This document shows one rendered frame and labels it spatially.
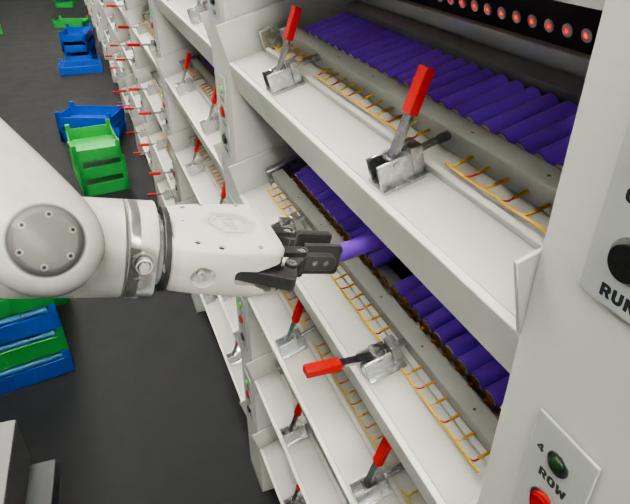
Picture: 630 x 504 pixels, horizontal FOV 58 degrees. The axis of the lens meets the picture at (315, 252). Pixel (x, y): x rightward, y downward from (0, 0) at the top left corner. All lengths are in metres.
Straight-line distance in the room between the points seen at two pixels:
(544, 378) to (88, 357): 1.59
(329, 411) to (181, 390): 0.89
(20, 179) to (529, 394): 0.33
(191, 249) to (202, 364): 1.23
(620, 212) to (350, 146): 0.31
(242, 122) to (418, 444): 0.53
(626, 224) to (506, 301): 0.11
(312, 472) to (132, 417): 0.73
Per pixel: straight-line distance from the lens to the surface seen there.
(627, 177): 0.25
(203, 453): 1.48
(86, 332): 1.90
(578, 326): 0.29
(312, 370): 0.52
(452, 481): 0.49
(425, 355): 0.54
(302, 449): 1.01
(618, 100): 0.25
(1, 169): 0.40
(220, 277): 0.49
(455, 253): 0.37
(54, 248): 0.39
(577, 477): 0.32
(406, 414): 0.53
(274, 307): 0.96
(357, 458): 0.75
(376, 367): 0.55
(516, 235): 0.38
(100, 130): 2.94
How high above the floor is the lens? 1.15
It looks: 33 degrees down
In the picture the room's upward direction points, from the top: straight up
